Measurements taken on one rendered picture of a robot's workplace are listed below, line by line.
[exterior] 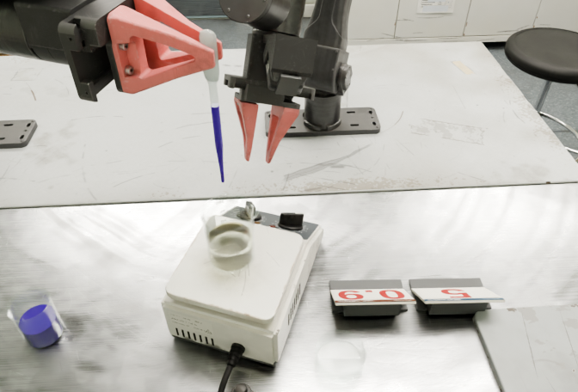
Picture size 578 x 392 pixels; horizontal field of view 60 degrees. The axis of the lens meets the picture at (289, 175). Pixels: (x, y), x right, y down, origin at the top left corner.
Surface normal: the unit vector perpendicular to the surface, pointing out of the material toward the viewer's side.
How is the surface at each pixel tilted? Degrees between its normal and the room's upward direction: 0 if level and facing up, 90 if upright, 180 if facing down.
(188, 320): 90
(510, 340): 0
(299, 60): 65
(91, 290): 0
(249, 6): 60
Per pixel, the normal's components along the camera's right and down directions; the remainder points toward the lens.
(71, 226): 0.00, -0.76
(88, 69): 0.95, 0.20
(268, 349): -0.30, 0.62
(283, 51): 0.24, 0.25
